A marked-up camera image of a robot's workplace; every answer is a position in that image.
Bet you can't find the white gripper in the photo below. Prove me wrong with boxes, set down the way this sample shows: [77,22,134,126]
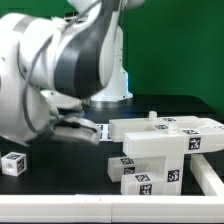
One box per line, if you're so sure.
[50,116,101,145]

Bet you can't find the white long side bar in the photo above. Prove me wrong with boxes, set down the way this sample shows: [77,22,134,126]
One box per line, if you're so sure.
[109,116,224,142]
[123,127,224,158]

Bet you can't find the white chair seat part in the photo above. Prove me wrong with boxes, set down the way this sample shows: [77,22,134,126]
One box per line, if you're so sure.
[149,111,184,195]

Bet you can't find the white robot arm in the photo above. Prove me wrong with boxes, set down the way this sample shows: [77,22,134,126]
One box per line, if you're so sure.
[0,0,145,145]

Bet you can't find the white flat chair back panel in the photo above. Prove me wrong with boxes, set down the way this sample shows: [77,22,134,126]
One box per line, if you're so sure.
[98,124,111,142]

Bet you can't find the white cube nut far left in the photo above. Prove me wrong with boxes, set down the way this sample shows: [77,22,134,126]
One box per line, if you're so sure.
[1,152,27,177]

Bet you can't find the white L-shaped border fence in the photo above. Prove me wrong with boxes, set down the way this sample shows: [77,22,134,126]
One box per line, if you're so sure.
[0,154,224,223]

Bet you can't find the grey cable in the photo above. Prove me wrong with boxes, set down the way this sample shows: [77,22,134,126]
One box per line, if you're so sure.
[21,0,101,141]

